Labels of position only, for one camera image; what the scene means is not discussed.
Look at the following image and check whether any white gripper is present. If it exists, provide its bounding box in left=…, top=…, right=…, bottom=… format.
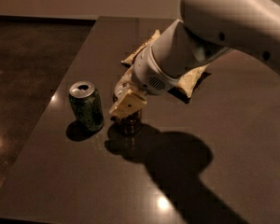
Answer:
left=109, top=20, right=229, bottom=119

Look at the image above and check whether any orange soda can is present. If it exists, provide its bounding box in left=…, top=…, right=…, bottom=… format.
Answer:
left=111, top=83, right=144, bottom=136

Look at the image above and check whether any sea salt chip bag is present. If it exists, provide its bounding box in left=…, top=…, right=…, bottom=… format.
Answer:
left=121, top=30, right=207, bottom=98

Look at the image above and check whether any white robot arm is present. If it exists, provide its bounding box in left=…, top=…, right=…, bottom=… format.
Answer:
left=110, top=0, right=280, bottom=119

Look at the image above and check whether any green soda can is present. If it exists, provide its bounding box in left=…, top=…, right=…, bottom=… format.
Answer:
left=69, top=81, right=104, bottom=133

